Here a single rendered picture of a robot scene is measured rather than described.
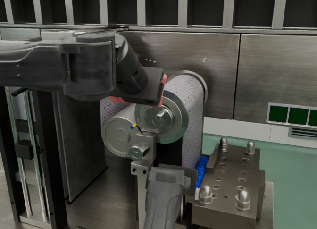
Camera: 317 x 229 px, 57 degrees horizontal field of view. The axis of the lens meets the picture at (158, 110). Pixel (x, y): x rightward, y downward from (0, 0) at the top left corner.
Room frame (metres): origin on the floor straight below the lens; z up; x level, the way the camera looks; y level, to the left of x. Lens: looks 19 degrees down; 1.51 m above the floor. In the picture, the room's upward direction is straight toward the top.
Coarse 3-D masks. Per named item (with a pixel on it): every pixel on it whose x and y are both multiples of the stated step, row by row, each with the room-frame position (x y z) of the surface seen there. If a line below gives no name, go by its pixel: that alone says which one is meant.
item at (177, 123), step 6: (162, 102) 0.70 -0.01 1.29; (168, 102) 0.69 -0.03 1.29; (174, 102) 0.69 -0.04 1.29; (144, 108) 0.71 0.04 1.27; (174, 108) 0.69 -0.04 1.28; (144, 114) 0.71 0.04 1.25; (174, 114) 0.69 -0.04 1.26; (180, 114) 0.68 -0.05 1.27; (144, 120) 0.71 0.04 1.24; (180, 120) 0.68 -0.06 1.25; (144, 126) 0.71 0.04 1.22; (174, 126) 0.69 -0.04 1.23; (180, 126) 0.68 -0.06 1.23; (150, 132) 0.71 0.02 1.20; (168, 132) 0.69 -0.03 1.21; (174, 132) 0.69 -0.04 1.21
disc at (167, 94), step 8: (168, 96) 0.69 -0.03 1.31; (176, 96) 0.69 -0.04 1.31; (136, 104) 0.72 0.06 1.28; (176, 104) 0.69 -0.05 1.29; (136, 112) 0.72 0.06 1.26; (184, 112) 0.68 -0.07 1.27; (136, 120) 0.72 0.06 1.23; (184, 120) 0.68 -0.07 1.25; (144, 128) 0.72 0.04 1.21; (184, 128) 0.68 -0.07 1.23; (176, 136) 0.69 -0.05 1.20
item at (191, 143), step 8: (200, 120) 0.88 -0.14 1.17; (192, 128) 0.78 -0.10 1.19; (200, 128) 0.89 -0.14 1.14; (192, 136) 0.78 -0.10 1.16; (200, 136) 0.90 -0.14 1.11; (184, 144) 0.69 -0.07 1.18; (192, 144) 0.78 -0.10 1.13; (200, 144) 0.90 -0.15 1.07; (184, 152) 0.70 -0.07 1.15; (192, 152) 0.79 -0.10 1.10; (184, 160) 0.70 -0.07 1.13; (192, 160) 0.79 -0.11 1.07; (192, 168) 0.80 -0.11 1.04
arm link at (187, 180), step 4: (148, 172) 0.50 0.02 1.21; (148, 176) 0.49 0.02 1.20; (184, 176) 0.50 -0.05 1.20; (148, 180) 0.49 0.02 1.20; (184, 180) 0.49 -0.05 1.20; (188, 180) 0.49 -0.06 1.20; (184, 184) 0.48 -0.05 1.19; (188, 184) 0.48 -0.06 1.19; (184, 188) 0.48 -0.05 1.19; (188, 188) 0.48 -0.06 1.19; (184, 192) 0.48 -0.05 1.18; (188, 192) 0.48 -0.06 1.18
